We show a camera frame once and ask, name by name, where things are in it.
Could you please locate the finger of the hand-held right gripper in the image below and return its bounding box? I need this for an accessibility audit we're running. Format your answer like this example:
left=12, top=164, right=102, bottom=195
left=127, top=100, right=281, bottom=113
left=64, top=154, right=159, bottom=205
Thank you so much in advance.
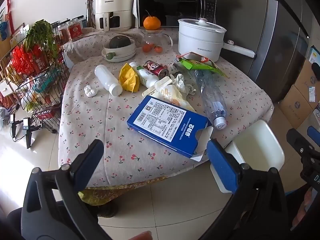
left=286, top=128, right=314, bottom=161
left=307, top=126, right=320, bottom=151

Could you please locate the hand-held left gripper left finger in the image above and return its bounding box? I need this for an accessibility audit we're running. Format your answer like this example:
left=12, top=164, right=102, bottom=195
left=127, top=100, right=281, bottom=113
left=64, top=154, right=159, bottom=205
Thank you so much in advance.
left=21, top=139, right=110, bottom=240

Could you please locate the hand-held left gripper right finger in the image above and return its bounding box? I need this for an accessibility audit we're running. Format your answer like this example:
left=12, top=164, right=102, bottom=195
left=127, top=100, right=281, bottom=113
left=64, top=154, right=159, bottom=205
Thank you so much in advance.
left=200, top=139, right=293, bottom=240

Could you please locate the white plastic bin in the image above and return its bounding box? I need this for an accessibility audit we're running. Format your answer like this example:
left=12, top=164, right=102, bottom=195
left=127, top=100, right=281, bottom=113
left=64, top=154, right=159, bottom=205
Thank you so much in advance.
left=210, top=119, right=285, bottom=193

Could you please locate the clear plastic bottle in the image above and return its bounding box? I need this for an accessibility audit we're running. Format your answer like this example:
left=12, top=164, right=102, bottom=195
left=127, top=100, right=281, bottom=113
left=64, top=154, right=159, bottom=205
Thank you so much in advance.
left=189, top=69, right=227, bottom=130

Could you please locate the blue cardboard box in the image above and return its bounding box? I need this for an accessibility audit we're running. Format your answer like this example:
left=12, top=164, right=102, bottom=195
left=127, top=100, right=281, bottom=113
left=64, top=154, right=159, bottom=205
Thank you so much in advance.
left=126, top=95, right=214, bottom=162

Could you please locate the white plastic bottle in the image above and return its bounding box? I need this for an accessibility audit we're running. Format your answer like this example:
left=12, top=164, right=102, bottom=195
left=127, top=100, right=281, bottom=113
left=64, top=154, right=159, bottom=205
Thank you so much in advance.
left=94, top=64, right=123, bottom=96

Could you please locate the cream snack bag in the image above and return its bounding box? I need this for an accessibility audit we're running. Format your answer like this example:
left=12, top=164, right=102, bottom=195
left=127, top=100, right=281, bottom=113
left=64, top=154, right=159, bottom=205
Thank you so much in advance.
left=142, top=76, right=197, bottom=112

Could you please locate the large white tissue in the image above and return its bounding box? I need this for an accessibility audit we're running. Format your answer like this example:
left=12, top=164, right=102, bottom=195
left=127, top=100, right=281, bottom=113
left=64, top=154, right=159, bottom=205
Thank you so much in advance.
left=171, top=73, right=197, bottom=95

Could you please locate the yellow snack wrapper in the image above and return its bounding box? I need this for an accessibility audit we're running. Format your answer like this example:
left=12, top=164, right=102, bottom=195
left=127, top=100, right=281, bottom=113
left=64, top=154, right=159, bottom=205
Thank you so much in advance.
left=118, top=62, right=140, bottom=93

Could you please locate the white green-label yogurt bottle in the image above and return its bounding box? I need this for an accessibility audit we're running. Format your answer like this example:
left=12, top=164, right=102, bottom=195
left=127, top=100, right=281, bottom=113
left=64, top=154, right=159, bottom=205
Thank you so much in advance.
left=129, top=61, right=160, bottom=88

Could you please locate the person's right hand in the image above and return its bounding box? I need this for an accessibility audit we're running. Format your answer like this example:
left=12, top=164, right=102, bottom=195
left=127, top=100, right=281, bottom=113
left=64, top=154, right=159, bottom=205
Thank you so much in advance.
left=291, top=187, right=314, bottom=228

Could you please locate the person's left hand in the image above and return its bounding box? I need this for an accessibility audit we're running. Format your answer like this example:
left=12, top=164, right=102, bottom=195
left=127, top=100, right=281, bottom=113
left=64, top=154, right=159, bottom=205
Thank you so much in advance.
left=129, top=231, right=152, bottom=240

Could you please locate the cherry print tablecloth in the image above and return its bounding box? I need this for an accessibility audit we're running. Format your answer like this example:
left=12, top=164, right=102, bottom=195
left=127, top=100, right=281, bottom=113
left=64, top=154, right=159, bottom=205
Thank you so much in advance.
left=58, top=27, right=274, bottom=188

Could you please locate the yellow patterned undercloth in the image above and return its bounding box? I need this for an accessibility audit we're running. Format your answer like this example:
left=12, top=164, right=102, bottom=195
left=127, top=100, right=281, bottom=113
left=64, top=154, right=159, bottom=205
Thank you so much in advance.
left=79, top=176, right=172, bottom=206

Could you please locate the black pouch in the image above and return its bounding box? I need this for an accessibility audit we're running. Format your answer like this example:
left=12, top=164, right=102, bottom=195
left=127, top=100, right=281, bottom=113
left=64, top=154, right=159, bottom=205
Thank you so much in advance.
left=311, top=62, right=320, bottom=81

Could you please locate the black floor stand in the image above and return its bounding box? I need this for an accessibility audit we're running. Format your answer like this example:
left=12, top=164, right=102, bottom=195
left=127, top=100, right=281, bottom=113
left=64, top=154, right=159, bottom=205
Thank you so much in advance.
left=10, top=114, right=21, bottom=138
left=22, top=117, right=37, bottom=149

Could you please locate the small crumpled white tissue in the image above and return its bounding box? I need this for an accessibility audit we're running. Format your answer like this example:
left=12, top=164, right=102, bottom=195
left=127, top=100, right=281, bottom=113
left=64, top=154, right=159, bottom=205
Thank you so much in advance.
left=84, top=85, right=97, bottom=97

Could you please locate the blue white carton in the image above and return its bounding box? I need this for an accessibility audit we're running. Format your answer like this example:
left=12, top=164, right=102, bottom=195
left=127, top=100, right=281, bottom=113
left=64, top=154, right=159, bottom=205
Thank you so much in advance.
left=308, top=45, right=320, bottom=66

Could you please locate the green snack bag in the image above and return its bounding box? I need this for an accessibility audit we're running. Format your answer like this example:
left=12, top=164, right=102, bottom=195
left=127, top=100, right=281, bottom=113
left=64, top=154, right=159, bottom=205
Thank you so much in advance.
left=175, top=57, right=228, bottom=78

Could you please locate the brown white snack packet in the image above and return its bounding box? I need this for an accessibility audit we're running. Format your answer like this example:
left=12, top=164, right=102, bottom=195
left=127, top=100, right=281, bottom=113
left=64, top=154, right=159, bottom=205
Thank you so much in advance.
left=168, top=64, right=184, bottom=75

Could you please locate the grey refrigerator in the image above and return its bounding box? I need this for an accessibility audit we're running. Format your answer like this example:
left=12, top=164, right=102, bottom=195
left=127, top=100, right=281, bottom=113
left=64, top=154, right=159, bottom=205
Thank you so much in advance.
left=231, top=0, right=314, bottom=103

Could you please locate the red drink can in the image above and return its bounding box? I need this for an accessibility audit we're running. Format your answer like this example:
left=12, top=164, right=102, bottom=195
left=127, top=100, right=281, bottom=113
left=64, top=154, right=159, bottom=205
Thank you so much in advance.
left=144, top=60, right=169, bottom=78

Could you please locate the red snack package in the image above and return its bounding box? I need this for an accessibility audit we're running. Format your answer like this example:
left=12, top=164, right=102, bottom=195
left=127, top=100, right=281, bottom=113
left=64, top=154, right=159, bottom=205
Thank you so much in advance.
left=10, top=44, right=48, bottom=73

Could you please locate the dark green pumpkin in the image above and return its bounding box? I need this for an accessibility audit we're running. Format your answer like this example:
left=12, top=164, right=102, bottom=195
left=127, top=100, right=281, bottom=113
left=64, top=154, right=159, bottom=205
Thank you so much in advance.
left=109, top=35, right=131, bottom=49

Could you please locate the white electric pot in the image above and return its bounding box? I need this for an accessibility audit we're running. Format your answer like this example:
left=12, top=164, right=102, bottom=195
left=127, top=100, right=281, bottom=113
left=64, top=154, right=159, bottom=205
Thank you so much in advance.
left=178, top=17, right=255, bottom=62

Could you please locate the green leafy vegetable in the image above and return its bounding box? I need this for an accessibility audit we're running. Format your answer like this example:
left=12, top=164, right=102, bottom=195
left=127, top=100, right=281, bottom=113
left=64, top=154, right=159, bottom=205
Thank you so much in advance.
left=24, top=19, right=59, bottom=58

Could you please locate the glass teapot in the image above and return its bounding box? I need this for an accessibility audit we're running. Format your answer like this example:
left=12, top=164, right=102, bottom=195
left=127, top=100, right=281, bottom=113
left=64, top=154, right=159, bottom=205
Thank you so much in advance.
left=141, top=29, right=173, bottom=54

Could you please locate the large tangerine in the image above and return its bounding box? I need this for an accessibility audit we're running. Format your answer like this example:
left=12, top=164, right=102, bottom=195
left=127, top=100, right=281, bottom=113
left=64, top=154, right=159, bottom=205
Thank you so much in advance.
left=143, top=16, right=161, bottom=30

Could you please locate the white air fryer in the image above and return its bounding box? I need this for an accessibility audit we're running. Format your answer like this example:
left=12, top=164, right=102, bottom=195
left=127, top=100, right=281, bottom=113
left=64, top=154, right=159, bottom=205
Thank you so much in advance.
left=95, top=0, right=133, bottom=32

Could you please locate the vase with twigs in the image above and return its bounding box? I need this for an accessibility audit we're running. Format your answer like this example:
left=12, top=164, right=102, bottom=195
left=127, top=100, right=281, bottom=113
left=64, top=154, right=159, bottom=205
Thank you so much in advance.
left=81, top=0, right=101, bottom=28

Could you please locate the black microwave oven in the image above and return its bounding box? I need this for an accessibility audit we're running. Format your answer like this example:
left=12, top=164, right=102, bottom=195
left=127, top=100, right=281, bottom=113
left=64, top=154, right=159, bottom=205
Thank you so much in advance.
left=135, top=0, right=218, bottom=30

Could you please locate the black wire rack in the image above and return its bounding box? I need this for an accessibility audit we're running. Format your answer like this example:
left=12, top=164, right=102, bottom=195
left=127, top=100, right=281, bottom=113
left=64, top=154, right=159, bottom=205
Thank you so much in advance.
left=0, top=21, right=71, bottom=133

